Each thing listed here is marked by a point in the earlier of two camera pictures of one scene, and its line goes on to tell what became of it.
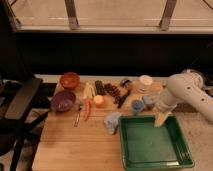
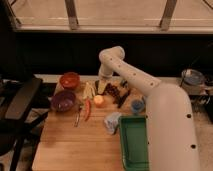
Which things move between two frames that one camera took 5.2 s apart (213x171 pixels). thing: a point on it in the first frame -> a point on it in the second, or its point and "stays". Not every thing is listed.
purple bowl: (63, 101) stays
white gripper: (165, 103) -> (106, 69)
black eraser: (100, 88) stays
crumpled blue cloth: (111, 122) stays
